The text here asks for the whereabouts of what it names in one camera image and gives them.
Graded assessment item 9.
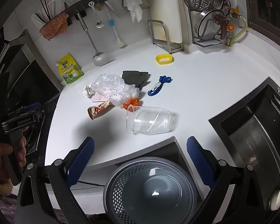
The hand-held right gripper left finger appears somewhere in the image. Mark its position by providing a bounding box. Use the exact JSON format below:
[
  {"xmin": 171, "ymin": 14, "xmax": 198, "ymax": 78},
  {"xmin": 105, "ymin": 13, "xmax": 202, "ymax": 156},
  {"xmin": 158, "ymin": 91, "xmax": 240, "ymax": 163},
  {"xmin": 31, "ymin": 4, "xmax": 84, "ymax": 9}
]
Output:
[{"xmin": 15, "ymin": 136, "xmax": 95, "ymax": 224}]

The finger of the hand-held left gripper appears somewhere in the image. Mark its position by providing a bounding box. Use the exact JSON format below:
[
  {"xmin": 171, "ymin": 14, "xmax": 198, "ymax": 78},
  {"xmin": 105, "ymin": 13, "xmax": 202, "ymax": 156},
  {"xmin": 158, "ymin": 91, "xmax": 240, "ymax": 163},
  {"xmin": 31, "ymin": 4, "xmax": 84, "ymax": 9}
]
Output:
[
  {"xmin": 19, "ymin": 102, "xmax": 41, "ymax": 114},
  {"xmin": 35, "ymin": 101, "xmax": 57, "ymax": 122}
]

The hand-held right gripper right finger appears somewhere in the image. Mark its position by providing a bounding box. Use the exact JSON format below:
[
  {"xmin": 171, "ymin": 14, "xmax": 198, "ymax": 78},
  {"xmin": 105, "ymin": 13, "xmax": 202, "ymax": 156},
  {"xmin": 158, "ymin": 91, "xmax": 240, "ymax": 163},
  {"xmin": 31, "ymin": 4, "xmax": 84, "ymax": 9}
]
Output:
[{"xmin": 186, "ymin": 136, "xmax": 270, "ymax": 224}]

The brown snack wrapper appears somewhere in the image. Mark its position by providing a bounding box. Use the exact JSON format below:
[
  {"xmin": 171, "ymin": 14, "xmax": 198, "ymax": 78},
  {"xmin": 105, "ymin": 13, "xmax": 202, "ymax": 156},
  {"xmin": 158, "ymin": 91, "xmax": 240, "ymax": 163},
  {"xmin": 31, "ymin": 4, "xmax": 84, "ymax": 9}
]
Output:
[{"xmin": 87, "ymin": 100, "xmax": 113, "ymax": 120}]

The grey perforated waste bin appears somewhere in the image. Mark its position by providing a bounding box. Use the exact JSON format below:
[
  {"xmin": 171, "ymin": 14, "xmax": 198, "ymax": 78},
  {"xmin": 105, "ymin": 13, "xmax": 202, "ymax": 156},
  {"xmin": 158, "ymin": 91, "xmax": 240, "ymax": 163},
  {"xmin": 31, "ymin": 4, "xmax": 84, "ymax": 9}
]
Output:
[{"xmin": 103, "ymin": 157, "xmax": 199, "ymax": 224}]

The clear plastic cup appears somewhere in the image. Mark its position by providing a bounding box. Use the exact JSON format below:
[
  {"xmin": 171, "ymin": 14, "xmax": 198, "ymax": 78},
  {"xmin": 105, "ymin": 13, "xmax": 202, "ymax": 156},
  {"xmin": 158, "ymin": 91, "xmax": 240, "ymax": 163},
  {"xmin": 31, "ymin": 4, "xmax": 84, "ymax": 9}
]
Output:
[{"xmin": 126, "ymin": 105, "xmax": 178, "ymax": 135}]

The clear plastic bag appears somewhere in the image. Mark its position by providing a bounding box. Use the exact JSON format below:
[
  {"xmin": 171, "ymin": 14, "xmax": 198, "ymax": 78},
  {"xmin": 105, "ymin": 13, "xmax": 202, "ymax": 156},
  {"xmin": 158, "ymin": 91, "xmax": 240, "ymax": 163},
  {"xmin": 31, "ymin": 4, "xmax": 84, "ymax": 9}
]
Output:
[{"xmin": 91, "ymin": 73, "xmax": 140, "ymax": 108}]

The orange peel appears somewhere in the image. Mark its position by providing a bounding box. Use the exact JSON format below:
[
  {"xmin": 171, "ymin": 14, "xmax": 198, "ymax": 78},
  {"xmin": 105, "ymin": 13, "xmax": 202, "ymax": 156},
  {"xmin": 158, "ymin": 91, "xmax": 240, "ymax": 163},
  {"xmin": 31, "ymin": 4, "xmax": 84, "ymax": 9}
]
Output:
[{"xmin": 123, "ymin": 98, "xmax": 141, "ymax": 110}]

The blue strap with tag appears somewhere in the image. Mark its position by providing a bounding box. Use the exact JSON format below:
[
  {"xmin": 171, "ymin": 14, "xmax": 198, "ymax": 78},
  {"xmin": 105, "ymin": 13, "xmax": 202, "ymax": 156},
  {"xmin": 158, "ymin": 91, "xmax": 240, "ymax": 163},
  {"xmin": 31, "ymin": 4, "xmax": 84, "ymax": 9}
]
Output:
[{"xmin": 147, "ymin": 75, "xmax": 172, "ymax": 97}]

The person's left forearm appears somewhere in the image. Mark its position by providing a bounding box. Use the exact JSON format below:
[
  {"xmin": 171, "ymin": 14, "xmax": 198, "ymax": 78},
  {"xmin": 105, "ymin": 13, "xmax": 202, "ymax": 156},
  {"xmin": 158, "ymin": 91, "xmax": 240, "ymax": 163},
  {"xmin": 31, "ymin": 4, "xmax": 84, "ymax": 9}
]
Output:
[{"xmin": 0, "ymin": 176, "xmax": 17, "ymax": 224}]

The person's left hand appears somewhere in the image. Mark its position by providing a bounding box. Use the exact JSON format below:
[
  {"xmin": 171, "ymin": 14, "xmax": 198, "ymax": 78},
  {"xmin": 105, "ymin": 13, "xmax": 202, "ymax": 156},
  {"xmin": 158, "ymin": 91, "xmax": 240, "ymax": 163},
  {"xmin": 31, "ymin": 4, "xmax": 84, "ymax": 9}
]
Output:
[{"xmin": 0, "ymin": 134, "xmax": 27, "ymax": 183}]

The crumpled white paper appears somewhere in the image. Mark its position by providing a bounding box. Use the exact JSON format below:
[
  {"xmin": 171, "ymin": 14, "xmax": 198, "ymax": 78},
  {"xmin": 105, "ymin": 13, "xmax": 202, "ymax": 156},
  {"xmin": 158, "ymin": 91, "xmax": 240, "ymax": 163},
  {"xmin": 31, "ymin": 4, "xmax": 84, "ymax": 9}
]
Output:
[{"xmin": 82, "ymin": 83, "xmax": 95, "ymax": 98}]

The yellow green seasoning pouch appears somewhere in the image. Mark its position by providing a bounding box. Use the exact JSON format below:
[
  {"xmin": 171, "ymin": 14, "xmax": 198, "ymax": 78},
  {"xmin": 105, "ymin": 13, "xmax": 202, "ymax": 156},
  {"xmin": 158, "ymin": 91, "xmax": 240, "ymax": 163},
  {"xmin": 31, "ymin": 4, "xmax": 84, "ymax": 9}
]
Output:
[{"xmin": 55, "ymin": 54, "xmax": 84, "ymax": 85}]

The dark steel sink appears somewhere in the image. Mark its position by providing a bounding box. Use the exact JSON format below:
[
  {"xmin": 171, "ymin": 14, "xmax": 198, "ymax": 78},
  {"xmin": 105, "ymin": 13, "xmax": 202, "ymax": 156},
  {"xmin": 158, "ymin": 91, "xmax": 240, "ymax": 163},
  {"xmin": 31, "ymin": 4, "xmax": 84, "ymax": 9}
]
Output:
[{"xmin": 208, "ymin": 76, "xmax": 280, "ymax": 224}]

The steel ladle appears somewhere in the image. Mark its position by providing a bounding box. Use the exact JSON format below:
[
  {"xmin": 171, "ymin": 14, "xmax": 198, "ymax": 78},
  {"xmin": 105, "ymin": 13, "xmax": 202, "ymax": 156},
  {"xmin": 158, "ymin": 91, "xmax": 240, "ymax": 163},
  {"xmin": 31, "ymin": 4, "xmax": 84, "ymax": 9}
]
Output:
[{"xmin": 75, "ymin": 10, "xmax": 112, "ymax": 67}]

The orange dish cloth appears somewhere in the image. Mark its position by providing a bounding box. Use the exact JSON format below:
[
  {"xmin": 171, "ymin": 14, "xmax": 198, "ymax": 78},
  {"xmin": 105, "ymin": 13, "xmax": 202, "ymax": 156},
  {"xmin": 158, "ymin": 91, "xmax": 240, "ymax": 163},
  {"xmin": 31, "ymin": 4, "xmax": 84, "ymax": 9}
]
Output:
[{"xmin": 39, "ymin": 13, "xmax": 69, "ymax": 41}]

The white sink drain plug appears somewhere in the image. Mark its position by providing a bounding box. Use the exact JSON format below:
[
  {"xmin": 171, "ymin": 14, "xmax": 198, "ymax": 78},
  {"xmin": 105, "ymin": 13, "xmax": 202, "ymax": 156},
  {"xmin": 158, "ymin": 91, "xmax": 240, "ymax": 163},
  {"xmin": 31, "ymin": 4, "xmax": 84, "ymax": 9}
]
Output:
[{"xmin": 268, "ymin": 188, "xmax": 280, "ymax": 211}]

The dark grey cloth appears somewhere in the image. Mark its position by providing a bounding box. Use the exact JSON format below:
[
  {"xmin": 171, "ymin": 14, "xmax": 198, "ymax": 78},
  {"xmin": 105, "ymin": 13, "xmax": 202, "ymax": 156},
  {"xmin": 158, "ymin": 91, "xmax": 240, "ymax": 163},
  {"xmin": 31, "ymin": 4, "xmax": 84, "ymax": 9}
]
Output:
[{"xmin": 121, "ymin": 70, "xmax": 152, "ymax": 90}]

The bundle of straws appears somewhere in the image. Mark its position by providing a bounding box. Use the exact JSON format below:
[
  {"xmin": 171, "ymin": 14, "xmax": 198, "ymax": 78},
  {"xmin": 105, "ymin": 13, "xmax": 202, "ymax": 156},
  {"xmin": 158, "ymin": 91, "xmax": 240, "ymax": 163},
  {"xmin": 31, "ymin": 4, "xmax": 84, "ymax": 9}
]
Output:
[{"xmin": 31, "ymin": 0, "xmax": 59, "ymax": 25}]

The steel spoon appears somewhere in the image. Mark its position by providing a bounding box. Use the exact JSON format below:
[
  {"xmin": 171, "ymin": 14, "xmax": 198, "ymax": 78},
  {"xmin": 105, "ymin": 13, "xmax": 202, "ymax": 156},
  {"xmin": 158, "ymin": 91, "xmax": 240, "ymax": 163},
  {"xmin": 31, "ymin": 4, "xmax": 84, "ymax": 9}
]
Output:
[{"xmin": 89, "ymin": 2, "xmax": 105, "ymax": 29}]

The yellow oval lid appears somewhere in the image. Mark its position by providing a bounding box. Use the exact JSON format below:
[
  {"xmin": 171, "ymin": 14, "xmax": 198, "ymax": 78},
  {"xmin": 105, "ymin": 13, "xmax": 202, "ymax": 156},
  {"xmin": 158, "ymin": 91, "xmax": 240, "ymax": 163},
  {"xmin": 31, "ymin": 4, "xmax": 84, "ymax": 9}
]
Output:
[{"xmin": 155, "ymin": 54, "xmax": 174, "ymax": 65}]

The blue white bottle brush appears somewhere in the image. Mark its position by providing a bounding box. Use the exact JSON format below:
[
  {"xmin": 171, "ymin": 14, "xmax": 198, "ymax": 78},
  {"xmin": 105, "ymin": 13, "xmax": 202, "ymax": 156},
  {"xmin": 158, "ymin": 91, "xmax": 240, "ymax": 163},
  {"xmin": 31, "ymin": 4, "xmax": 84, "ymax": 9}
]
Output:
[{"xmin": 106, "ymin": 12, "xmax": 125, "ymax": 49}]

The steel dish rack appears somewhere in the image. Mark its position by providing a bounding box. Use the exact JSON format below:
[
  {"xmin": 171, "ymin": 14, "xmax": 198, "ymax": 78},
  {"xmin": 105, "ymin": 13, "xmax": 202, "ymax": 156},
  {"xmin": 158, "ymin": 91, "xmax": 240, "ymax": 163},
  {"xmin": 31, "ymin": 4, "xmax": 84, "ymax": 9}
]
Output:
[{"xmin": 188, "ymin": 5, "xmax": 231, "ymax": 47}]

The steel cutting board holder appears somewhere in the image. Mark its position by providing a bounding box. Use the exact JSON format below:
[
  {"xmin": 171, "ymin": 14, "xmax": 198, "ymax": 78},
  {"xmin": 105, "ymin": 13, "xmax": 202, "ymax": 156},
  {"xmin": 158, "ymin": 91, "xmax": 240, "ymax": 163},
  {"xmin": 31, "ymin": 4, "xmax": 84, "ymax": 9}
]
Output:
[{"xmin": 147, "ymin": 19, "xmax": 184, "ymax": 54}]

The glass pot lid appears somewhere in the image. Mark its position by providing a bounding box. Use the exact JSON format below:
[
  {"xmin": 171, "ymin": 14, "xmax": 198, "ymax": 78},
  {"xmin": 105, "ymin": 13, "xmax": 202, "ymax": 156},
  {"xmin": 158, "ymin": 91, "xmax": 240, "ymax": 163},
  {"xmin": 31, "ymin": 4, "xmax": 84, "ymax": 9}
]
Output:
[{"xmin": 198, "ymin": 9, "xmax": 231, "ymax": 41}]

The white hanging cloth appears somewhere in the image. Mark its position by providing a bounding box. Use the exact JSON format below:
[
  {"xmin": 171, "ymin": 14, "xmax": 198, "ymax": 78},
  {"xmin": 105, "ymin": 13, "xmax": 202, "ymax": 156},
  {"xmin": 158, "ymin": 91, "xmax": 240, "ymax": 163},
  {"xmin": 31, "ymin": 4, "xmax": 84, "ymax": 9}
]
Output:
[{"xmin": 123, "ymin": 0, "xmax": 143, "ymax": 24}]

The white cutting board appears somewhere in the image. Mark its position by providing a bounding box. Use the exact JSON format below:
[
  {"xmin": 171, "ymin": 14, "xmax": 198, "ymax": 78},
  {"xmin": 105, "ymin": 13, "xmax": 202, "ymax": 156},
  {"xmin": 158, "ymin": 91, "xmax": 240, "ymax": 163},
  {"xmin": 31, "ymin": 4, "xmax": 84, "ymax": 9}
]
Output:
[{"xmin": 147, "ymin": 0, "xmax": 183, "ymax": 45}]

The dark framed window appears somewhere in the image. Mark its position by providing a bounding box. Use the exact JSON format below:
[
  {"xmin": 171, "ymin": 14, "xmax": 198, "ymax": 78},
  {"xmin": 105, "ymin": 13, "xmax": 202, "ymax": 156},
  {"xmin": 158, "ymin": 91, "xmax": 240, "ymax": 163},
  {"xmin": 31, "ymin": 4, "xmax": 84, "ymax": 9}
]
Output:
[{"xmin": 244, "ymin": 0, "xmax": 280, "ymax": 59}]

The black cable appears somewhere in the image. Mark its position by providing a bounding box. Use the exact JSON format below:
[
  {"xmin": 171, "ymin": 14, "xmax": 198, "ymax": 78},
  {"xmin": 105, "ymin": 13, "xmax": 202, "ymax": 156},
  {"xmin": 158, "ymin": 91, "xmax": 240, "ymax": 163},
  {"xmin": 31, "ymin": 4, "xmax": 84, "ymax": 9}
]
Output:
[{"xmin": 78, "ymin": 180, "xmax": 108, "ymax": 187}]

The yellow gas hose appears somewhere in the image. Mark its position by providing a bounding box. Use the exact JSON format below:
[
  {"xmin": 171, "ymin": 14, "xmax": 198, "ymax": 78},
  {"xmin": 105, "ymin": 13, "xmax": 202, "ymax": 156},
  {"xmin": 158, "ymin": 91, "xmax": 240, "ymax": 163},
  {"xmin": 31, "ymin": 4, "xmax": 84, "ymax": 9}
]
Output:
[{"xmin": 226, "ymin": 16, "xmax": 248, "ymax": 46}]

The brown plastic handle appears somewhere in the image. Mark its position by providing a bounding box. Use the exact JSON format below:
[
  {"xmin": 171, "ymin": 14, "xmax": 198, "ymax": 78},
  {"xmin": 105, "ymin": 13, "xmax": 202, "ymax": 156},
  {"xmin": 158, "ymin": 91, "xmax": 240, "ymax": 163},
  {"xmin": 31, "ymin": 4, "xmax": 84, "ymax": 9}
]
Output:
[{"xmin": 213, "ymin": 14, "xmax": 230, "ymax": 40}]

